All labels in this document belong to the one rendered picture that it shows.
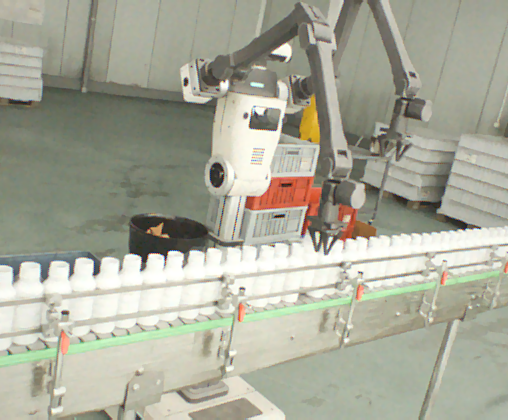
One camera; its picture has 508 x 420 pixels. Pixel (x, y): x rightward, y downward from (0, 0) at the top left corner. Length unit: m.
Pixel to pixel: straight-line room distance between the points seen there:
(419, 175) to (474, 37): 4.98
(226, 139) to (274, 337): 0.83
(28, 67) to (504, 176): 7.46
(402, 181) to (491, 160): 1.37
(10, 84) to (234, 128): 8.90
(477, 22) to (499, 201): 5.79
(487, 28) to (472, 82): 1.02
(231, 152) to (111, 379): 1.08
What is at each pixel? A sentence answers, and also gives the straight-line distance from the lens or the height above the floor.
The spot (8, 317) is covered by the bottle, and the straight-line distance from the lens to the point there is 1.31.
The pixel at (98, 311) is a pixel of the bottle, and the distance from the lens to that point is 1.41.
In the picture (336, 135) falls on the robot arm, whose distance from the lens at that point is 1.72.
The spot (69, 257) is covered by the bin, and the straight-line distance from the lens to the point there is 2.03.
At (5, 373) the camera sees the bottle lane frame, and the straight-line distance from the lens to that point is 1.35.
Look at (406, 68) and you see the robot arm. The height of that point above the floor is 1.70.
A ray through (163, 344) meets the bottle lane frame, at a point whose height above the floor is 0.96.
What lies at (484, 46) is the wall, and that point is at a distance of 12.98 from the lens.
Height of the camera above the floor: 1.66
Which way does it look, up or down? 15 degrees down
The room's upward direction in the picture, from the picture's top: 12 degrees clockwise
